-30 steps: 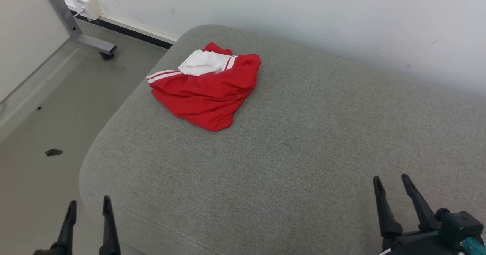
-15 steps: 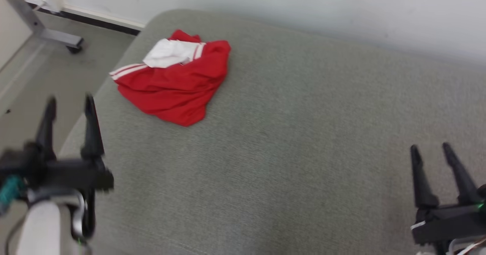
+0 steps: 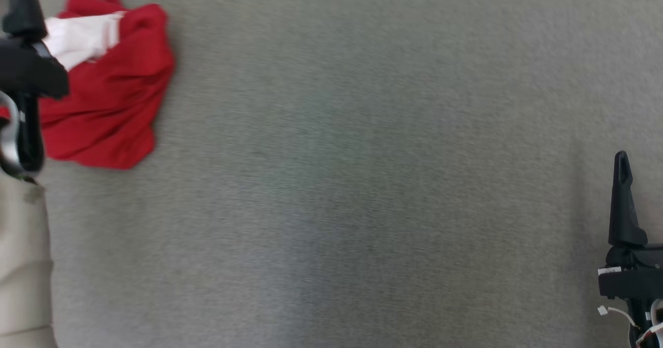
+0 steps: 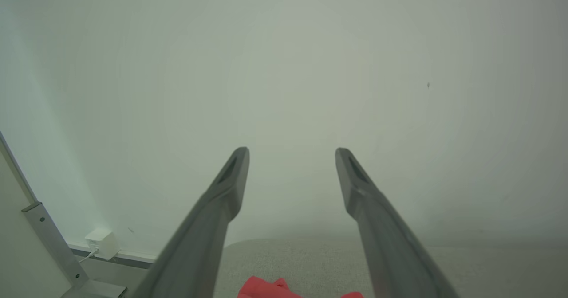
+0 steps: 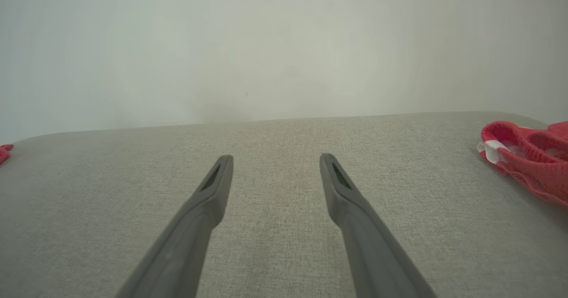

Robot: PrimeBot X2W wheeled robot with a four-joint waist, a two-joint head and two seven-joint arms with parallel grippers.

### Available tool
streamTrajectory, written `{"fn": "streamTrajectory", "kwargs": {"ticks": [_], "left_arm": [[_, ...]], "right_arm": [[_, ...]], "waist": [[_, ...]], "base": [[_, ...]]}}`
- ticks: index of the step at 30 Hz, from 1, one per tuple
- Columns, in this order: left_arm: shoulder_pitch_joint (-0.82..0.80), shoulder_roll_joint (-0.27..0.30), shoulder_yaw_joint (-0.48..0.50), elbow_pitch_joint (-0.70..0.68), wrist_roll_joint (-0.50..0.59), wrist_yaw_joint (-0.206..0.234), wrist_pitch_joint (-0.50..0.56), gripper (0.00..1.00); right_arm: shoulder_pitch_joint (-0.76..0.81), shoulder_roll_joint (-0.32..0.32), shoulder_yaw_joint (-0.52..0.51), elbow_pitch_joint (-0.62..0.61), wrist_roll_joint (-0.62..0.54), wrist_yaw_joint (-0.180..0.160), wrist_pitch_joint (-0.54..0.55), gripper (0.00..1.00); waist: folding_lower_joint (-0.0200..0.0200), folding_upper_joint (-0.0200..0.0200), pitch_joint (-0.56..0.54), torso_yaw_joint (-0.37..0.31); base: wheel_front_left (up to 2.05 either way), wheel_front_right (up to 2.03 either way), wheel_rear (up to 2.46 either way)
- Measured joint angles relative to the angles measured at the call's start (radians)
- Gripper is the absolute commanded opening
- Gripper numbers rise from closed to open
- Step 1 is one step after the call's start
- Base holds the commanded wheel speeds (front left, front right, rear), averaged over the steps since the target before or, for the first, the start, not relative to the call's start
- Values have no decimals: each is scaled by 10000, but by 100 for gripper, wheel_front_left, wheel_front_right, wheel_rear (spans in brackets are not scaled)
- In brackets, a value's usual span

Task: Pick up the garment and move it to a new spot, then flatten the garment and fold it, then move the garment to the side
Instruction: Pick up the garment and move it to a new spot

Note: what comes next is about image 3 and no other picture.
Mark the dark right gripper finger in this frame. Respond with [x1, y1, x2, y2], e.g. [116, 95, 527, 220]
[609, 150, 648, 246]

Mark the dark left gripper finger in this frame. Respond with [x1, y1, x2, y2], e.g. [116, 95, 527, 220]
[3, 0, 48, 40]

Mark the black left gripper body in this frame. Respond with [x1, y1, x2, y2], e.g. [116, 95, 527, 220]
[0, 37, 70, 175]

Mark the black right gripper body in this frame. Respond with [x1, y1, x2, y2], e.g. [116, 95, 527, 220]
[597, 243, 663, 341]

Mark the red garment with white sleeves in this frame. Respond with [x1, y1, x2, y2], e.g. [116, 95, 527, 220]
[0, 0, 176, 170]

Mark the white wire with connector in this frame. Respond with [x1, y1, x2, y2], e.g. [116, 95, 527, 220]
[597, 305, 641, 330]

